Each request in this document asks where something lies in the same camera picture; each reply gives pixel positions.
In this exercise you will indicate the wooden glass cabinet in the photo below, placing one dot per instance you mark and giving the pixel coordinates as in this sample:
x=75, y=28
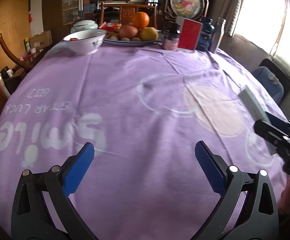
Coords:
x=56, y=19

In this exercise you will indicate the cardboard box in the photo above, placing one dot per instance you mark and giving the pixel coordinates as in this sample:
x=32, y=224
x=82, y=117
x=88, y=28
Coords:
x=42, y=40

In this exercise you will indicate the red box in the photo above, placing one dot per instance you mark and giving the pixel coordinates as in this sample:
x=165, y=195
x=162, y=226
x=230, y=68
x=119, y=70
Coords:
x=190, y=32

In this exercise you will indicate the silver metal bottle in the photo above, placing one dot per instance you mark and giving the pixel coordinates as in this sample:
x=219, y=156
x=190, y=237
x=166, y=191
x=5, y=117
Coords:
x=218, y=35

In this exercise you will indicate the white ceramic bowl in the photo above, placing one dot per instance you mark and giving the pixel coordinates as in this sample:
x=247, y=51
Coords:
x=85, y=42

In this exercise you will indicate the wooden chair far side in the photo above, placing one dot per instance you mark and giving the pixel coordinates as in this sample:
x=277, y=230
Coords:
x=126, y=12

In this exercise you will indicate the red apple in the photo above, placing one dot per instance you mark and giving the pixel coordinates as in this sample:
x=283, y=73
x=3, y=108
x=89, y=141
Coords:
x=127, y=31

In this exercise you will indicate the blue fruit plate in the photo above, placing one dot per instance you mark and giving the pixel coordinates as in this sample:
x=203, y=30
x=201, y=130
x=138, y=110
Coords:
x=130, y=43

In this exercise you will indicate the dark supplement jar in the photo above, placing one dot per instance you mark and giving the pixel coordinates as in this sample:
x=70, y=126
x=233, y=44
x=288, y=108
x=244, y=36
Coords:
x=171, y=36

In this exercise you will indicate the blue fish oil bottle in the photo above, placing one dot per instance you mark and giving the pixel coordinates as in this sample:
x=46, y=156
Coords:
x=206, y=34

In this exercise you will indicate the white lidded pot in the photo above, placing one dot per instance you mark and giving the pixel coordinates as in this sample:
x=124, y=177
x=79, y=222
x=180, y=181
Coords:
x=83, y=25

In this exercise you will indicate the blue cushioned chair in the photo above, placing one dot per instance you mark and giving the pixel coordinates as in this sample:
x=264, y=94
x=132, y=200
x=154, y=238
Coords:
x=273, y=79

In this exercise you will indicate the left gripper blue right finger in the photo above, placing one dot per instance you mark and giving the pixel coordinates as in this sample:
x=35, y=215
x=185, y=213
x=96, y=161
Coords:
x=212, y=166

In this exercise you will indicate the purple tablecloth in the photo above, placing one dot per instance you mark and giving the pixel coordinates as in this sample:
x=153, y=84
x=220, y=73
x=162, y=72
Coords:
x=143, y=109

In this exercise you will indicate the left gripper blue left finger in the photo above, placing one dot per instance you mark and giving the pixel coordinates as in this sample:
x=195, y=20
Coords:
x=75, y=169

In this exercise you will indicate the round framed fruit picture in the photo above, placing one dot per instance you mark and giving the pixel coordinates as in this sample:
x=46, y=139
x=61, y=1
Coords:
x=190, y=9

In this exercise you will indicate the orange fruit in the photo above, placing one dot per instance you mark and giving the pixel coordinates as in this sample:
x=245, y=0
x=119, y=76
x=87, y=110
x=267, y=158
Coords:
x=140, y=20

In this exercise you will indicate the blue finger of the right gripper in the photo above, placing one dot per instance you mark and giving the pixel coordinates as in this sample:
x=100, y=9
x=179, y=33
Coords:
x=280, y=124

